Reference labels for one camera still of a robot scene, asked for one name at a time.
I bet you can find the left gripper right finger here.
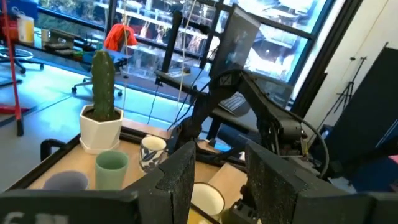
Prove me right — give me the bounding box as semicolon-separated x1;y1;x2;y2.
245;141;308;224

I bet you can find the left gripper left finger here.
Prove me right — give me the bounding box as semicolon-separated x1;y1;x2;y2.
124;141;197;224

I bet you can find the purple coffee mug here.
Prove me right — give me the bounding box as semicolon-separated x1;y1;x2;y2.
42;170;90;191

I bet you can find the green coffee mug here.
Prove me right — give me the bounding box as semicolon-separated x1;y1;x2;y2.
94;150;130;191

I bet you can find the blue patterned white mug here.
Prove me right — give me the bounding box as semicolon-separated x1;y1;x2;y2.
138;135;169;174

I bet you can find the black keyboard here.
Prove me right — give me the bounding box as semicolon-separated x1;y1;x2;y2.
217;92;251;116

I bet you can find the cactus in white pot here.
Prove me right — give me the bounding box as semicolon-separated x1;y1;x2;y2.
78;49;124;156

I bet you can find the black upright panel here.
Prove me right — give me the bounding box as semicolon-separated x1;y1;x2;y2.
323;46;398;192

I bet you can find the black tripod stand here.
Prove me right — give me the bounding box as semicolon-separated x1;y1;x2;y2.
315;55;368;138

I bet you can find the office chair with castors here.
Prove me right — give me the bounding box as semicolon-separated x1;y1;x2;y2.
70;46;137;98

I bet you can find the black computer monitor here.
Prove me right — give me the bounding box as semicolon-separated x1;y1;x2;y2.
208;4;262;82

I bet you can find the orange cloth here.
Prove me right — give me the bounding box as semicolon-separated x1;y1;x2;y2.
103;23;138;52

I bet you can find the red floor stand with pole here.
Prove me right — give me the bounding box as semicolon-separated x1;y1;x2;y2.
0;0;32;138

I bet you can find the white and yellow canister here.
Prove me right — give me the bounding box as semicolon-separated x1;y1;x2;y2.
17;14;35;45

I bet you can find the white mug yellow handle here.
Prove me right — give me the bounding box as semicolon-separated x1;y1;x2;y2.
188;182;226;224

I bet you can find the black floor cable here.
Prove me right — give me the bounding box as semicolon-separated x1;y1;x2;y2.
146;82;162;126

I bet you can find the hanging light cord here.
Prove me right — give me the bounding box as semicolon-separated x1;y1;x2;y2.
176;0;198;108

